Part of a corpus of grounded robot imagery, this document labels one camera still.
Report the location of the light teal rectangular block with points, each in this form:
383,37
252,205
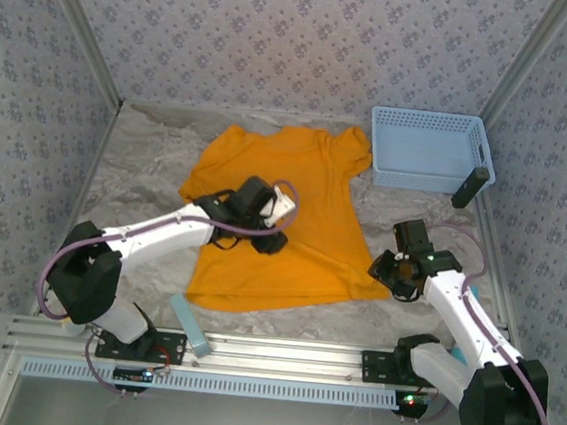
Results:
190,324

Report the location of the orange t-shirt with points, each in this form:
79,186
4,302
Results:
315,200

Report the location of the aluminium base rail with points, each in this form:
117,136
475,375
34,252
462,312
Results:
274,357

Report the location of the aluminium side rail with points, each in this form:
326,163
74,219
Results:
495,243
89,179

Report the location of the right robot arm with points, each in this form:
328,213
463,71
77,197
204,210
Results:
460,310

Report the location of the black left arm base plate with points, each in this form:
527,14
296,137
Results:
172,348

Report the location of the small circuit board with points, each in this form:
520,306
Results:
132,375
412,402

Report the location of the aluminium frame post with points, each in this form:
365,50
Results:
85,28
518,69

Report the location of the light blue plastic basket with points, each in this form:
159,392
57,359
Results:
420,150

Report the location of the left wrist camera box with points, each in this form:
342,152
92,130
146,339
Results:
283,206

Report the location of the black rectangular device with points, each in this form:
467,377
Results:
470,188

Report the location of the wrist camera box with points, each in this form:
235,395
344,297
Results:
283,206
400,256

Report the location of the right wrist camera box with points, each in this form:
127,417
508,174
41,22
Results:
400,256

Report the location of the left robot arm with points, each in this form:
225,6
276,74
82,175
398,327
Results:
150,240

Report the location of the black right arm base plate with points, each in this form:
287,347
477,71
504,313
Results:
375,368

